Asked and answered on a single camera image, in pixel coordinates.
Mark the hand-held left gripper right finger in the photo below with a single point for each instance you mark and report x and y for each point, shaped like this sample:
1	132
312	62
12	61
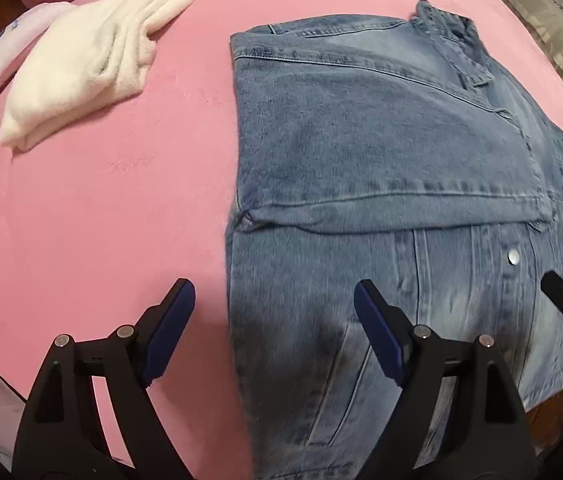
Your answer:
379	330

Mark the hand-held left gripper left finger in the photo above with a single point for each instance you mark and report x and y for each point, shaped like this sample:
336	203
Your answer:
174	325

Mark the blue denim jacket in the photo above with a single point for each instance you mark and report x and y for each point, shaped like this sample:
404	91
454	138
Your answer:
361	170

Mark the pink bed sheet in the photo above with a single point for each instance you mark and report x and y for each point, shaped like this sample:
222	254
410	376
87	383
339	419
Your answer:
126	200

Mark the white lace cloth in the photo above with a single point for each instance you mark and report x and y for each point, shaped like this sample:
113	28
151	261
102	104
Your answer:
556	35

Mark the cream fluffy folded garment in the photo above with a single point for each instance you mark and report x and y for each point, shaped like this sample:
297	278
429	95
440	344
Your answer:
81	65

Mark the white printed folded cloth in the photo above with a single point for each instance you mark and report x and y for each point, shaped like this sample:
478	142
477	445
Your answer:
9	45

